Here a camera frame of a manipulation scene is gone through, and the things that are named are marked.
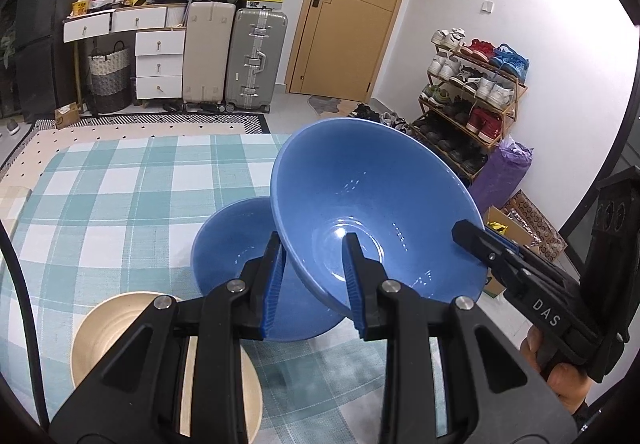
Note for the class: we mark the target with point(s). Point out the beige suitcase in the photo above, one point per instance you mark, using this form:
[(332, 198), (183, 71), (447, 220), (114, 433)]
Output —
[(207, 54)]

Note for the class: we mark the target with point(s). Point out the blue bowl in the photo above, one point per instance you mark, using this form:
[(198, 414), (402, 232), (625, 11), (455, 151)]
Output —
[(225, 244), (375, 184)]

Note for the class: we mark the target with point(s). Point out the white light switch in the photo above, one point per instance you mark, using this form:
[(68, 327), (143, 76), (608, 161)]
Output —
[(487, 6)]

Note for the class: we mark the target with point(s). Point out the black refrigerator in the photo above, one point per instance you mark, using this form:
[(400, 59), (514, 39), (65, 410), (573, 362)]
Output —
[(50, 24)]

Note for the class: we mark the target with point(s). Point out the brown patterned box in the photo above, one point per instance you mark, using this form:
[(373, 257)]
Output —
[(537, 224)]

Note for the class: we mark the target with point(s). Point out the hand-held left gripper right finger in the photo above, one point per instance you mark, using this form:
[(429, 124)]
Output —
[(356, 294)]

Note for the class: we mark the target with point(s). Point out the woven laundry basket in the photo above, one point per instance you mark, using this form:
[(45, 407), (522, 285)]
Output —
[(110, 79)]

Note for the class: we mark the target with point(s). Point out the wooden door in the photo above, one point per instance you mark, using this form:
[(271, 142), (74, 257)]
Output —
[(355, 24)]

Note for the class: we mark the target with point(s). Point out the teal checked tablecloth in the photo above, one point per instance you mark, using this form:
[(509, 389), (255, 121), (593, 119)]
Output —
[(125, 214)]

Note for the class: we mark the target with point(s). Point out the cream plate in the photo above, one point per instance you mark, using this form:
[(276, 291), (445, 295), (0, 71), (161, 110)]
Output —
[(115, 319)]

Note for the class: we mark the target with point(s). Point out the purple bag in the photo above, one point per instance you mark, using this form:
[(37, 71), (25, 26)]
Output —
[(502, 174)]

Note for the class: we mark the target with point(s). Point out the grey rag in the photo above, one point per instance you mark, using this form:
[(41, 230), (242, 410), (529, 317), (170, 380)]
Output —
[(325, 105)]

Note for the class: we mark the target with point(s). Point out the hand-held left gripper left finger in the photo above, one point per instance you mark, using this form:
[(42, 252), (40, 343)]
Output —
[(267, 294)]

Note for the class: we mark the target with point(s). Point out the dark glass cabinet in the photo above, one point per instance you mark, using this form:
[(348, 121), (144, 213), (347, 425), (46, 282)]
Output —
[(7, 49)]

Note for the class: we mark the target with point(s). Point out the person's right hand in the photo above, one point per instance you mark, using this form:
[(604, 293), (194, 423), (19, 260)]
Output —
[(565, 386)]

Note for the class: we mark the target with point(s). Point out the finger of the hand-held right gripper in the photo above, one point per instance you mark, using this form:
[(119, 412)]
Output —
[(507, 239), (480, 244)]

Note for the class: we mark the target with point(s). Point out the yellow container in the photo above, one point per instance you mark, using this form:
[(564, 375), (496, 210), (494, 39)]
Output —
[(80, 8)]

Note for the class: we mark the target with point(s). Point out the wooden shoe rack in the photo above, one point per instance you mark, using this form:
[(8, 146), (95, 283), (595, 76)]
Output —
[(520, 92)]

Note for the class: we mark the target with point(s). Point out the dark shoes pile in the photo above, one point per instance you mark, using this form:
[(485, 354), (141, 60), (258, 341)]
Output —
[(380, 117)]

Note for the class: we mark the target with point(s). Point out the open cardboard box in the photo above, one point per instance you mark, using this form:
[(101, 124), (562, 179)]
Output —
[(492, 286)]

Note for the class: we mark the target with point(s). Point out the yellow and black shoe box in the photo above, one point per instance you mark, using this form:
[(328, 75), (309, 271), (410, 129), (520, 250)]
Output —
[(262, 0)]

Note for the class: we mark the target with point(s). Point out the beige checked tablecloth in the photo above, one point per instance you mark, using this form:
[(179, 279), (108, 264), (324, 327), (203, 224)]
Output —
[(12, 201)]

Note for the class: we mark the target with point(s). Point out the silver suitcase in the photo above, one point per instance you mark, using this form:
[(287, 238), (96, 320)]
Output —
[(255, 59)]

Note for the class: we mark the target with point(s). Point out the white drawer desk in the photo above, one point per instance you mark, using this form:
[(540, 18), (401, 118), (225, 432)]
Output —
[(160, 64)]

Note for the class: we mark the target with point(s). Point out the shoe rack with shoes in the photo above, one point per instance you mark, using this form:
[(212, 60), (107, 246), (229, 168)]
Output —
[(475, 89)]

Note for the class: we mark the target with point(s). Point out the small cardboard box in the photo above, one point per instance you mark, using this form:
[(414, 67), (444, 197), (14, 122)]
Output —
[(67, 117)]

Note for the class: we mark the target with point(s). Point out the grey slipper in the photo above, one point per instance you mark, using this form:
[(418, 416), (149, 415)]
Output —
[(12, 127)]

